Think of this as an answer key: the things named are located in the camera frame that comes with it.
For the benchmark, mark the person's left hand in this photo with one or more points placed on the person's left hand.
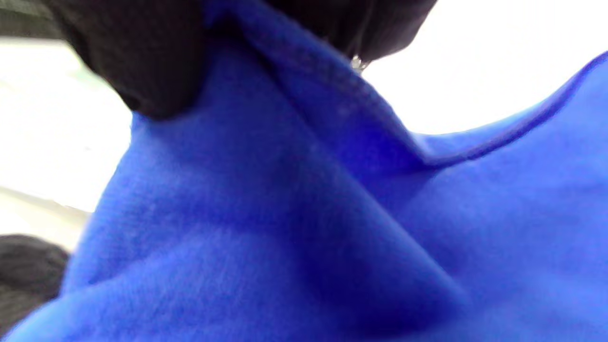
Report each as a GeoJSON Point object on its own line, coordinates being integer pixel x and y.
{"type": "Point", "coordinates": [28, 275]}

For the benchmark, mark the person's right hand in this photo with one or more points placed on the person's right hand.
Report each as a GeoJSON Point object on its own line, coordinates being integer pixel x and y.
{"type": "Point", "coordinates": [142, 57]}

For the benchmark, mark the blue towel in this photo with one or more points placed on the blue towel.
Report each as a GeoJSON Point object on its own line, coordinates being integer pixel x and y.
{"type": "Point", "coordinates": [308, 213]}

